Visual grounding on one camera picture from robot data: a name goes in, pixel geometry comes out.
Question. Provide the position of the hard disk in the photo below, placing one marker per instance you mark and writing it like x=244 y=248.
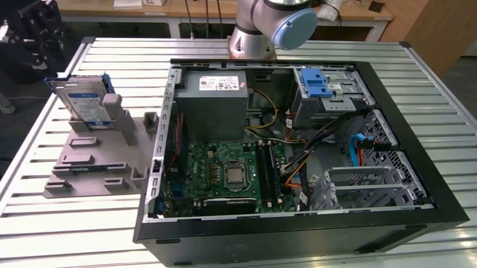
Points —
x=83 y=103

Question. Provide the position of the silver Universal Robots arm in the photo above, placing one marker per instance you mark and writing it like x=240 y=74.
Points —
x=250 y=28

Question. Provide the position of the wooden desk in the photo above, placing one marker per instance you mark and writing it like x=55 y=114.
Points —
x=111 y=11

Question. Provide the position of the small white box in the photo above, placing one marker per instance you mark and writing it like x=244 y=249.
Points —
x=153 y=2

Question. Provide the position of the grey parts rack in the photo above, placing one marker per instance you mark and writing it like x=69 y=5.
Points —
x=104 y=156

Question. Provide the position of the blue-green RAM stick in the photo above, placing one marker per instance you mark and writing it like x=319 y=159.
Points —
x=89 y=168

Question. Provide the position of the grey power supply unit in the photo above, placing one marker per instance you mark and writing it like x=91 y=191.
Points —
x=212 y=111

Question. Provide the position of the green motherboard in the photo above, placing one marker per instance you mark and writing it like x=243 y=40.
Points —
x=204 y=167

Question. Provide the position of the silver CPU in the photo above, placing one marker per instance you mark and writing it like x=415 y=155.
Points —
x=234 y=175

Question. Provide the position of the blue plastic drive latch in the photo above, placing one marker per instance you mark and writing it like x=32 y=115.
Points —
x=312 y=83

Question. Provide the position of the CPU socket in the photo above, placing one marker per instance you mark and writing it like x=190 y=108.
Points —
x=234 y=187

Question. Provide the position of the black graphics card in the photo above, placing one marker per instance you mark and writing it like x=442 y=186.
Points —
x=228 y=203

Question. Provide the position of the grey metal drive cage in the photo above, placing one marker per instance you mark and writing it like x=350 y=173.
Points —
x=335 y=106

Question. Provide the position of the black open PC case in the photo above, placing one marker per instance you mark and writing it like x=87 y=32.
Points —
x=298 y=237

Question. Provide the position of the brown wooden cabinet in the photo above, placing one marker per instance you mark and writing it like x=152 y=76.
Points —
x=439 y=28

